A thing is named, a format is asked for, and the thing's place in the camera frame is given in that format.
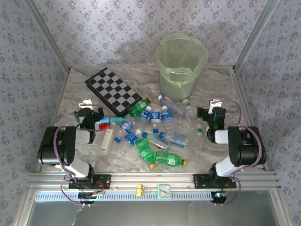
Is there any black grey chessboard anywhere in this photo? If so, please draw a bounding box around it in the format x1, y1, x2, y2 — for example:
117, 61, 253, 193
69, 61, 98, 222
84, 67, 143, 118

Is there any clear bottle red label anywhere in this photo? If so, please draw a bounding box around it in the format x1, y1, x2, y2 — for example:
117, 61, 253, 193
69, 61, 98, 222
157, 94, 186, 116

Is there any grey plastic bin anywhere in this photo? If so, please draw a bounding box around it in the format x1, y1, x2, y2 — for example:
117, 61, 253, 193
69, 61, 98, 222
157, 35, 208, 102

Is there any cream white tube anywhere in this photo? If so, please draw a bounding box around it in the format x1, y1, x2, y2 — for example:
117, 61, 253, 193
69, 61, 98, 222
99, 128, 114, 153

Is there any clear green-tinted container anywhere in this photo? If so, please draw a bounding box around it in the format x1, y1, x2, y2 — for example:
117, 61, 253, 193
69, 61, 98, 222
156, 32, 209, 89

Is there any left circuit board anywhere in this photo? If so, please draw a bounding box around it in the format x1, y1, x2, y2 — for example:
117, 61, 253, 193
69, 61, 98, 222
78, 191, 106, 201

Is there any circuit board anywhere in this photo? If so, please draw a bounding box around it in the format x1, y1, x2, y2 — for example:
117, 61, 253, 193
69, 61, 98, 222
211, 191, 229, 203
78, 191, 106, 201

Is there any right circuit board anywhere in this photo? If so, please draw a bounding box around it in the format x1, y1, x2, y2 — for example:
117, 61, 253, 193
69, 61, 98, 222
211, 191, 229, 203

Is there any small green clock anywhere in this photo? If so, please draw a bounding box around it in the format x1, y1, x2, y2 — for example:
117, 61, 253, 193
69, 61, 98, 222
157, 183, 173, 201

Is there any grey metal panel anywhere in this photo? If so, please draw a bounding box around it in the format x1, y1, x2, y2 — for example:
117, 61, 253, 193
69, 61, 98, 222
25, 201, 282, 226

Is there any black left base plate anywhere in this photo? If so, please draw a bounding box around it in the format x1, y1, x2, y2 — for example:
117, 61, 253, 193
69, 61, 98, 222
68, 173, 111, 190

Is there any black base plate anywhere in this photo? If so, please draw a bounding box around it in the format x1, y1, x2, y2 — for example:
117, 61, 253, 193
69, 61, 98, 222
193, 173, 237, 189
68, 173, 111, 190

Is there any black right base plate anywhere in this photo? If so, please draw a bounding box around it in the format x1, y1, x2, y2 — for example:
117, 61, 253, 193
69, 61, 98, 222
193, 173, 237, 189

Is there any red black wire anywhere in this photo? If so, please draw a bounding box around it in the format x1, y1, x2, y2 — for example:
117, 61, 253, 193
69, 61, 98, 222
95, 180, 106, 195
222, 181, 233, 194

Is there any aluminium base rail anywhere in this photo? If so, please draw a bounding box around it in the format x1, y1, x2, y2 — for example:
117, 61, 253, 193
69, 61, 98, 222
26, 171, 282, 189

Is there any grey slotted cable duct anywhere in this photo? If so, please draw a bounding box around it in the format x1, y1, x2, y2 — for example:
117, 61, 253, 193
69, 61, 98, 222
34, 190, 229, 202

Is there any aluminium frame post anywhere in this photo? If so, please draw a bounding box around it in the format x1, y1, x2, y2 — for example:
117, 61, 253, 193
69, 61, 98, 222
232, 0, 281, 73
24, 0, 71, 72

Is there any aluminium frame leg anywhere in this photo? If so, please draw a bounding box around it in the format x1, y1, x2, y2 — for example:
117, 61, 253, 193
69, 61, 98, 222
269, 188, 293, 226
11, 188, 36, 226

